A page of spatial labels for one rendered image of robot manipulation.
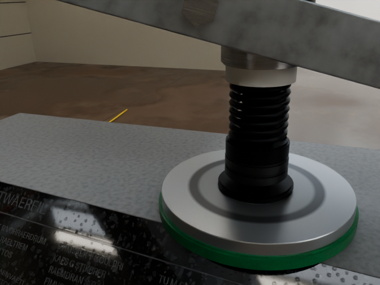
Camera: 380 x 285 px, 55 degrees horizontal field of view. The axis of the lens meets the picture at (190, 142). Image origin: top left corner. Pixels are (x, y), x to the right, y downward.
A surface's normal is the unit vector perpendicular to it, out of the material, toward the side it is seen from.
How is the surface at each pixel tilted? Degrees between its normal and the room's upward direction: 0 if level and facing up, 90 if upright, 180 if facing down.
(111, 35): 90
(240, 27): 90
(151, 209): 0
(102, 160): 0
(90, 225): 45
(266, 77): 90
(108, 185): 0
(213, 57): 90
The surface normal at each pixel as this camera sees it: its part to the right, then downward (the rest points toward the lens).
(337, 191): -0.02, -0.93
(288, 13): -0.10, 0.37
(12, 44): 0.94, 0.11
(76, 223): -0.31, -0.41
